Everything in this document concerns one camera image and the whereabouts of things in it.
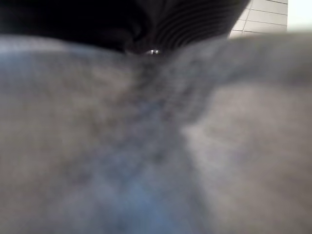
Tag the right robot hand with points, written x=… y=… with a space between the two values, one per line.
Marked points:
x=102 y=19

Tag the grey garment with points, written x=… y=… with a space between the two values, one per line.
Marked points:
x=136 y=146

